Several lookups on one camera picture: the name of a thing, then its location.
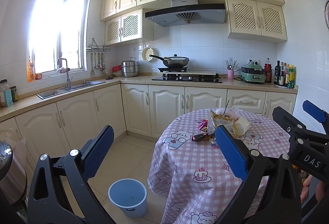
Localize window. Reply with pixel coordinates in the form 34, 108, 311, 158
28, 0, 87, 74

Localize chrome sink faucet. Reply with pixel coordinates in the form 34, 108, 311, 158
56, 58, 72, 90

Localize steel kettle appliance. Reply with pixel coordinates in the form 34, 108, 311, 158
1, 141, 27, 215

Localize teal box on counter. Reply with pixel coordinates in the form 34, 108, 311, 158
4, 89, 13, 107

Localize gas stove top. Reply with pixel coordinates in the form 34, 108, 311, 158
152, 67, 222, 83

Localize pink utensil holder cup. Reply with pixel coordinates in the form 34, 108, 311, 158
227, 69, 234, 80

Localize operator hand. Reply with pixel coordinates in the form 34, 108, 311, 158
300, 174, 326, 204

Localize green electric cooker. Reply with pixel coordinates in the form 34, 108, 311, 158
240, 64, 265, 84

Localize white paper cup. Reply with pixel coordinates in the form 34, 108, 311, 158
235, 116, 250, 136

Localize lower cream cabinets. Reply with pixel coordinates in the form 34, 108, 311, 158
0, 83, 298, 163

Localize hanging utensil rack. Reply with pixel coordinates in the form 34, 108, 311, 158
86, 38, 111, 77

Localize blue plastic trash bin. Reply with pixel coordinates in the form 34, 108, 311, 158
108, 178, 148, 218

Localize round cream strainer plate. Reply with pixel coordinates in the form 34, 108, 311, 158
141, 47, 154, 62

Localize red cap sauce bottle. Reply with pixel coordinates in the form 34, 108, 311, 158
264, 58, 272, 83

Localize red bowl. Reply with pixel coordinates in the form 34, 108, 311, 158
111, 65, 122, 77

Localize black wok with lid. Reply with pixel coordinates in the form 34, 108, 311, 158
150, 54, 190, 68

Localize magenta foil wrapper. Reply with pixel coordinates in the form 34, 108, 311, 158
198, 119, 207, 132

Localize range hood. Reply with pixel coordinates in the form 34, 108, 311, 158
145, 0, 226, 27

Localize pink checkered tablecloth table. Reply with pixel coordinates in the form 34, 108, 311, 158
147, 108, 289, 223

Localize dark snack wrapper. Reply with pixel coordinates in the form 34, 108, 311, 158
191, 133, 212, 142

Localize green yellow oil bottle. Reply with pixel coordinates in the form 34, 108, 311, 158
287, 65, 294, 88

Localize dark soy sauce bottle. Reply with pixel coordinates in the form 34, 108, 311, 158
273, 60, 281, 85

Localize clear plastic bag red print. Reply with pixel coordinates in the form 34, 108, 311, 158
214, 108, 240, 122

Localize yellow snack bag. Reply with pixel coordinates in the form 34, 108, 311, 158
207, 110, 240, 137

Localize orange bottle on sill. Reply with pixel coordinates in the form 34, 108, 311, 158
27, 58, 35, 82

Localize stainless steel steamer pot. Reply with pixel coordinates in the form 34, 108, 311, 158
121, 57, 139, 78

